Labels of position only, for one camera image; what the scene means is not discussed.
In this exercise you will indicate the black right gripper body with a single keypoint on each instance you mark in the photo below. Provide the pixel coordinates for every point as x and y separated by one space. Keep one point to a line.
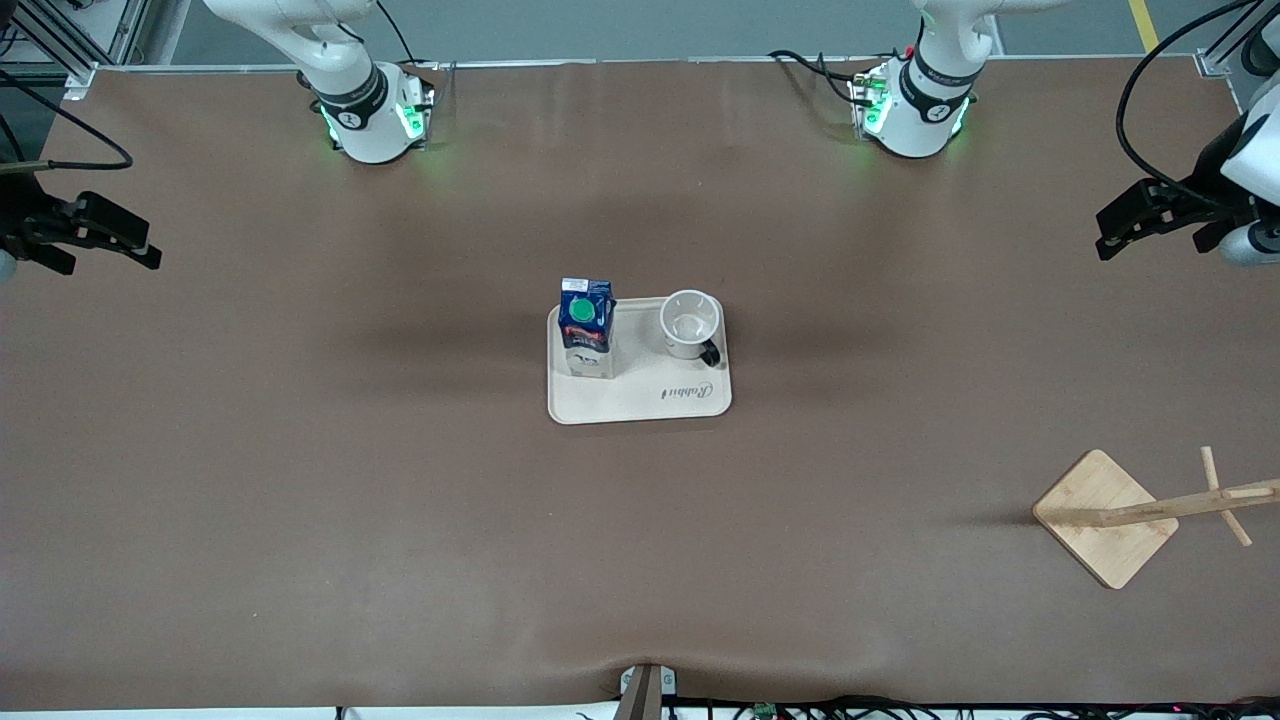
22 217

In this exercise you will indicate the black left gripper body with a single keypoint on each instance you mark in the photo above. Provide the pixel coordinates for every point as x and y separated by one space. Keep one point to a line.
1203 201

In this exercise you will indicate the blue white milk carton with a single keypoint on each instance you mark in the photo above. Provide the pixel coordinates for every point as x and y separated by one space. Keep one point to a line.
587 330

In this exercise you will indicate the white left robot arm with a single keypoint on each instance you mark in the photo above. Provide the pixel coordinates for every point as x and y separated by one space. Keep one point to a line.
915 130

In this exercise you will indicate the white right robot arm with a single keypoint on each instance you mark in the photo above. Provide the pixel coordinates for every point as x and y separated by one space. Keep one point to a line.
370 130

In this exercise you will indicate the wooden cup rack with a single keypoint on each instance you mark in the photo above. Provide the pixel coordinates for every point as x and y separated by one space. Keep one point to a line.
1100 500

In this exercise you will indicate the cream plastic tray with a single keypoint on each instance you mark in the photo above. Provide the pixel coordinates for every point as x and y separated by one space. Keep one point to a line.
650 395

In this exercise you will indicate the small green circuit board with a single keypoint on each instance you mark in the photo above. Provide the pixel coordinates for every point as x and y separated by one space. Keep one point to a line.
767 711

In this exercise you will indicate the aluminium frame profile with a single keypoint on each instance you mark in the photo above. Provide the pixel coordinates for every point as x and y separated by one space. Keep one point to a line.
80 82
1212 62

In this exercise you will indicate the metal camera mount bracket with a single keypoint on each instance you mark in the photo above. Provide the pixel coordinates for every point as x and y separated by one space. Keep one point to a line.
645 690

